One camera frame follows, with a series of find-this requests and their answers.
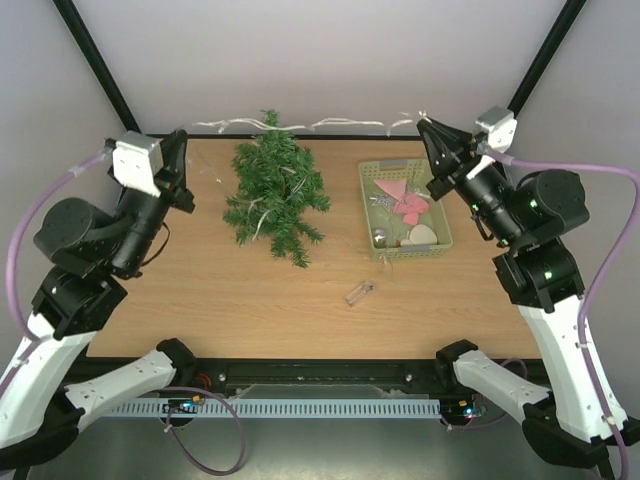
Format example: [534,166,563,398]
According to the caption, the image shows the light green plastic basket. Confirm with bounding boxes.
[358,157,453,260]

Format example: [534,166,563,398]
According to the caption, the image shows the small green christmas tree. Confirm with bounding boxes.
[223,109,331,268]

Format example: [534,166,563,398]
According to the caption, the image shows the clear led string lights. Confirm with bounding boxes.
[188,108,431,309]

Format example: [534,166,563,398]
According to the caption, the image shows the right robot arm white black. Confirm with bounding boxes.
[417,108,639,479]

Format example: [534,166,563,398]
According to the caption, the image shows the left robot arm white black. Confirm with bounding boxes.
[1,129,196,471]

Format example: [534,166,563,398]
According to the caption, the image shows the pink paper triangle ornament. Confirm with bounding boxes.
[374,178,407,200]

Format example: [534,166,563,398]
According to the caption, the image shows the pink bow ornament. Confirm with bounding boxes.
[393,193,430,226]

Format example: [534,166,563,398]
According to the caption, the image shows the silver star ornament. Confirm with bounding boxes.
[369,193,397,213]

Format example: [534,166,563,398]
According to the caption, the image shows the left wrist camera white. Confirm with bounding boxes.
[104,131,164,198]

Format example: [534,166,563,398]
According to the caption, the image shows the black corner frame post left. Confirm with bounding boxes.
[52,0,141,132]

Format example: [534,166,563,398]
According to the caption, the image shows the black corner frame post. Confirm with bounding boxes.
[508,0,587,117]
[52,0,141,132]

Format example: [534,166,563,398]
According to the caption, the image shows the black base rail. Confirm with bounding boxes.
[178,358,470,398]

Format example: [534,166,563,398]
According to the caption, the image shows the black corner frame post right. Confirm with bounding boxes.
[508,0,587,117]

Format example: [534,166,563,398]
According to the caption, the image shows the light blue slotted cable duct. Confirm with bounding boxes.
[109,398,441,419]

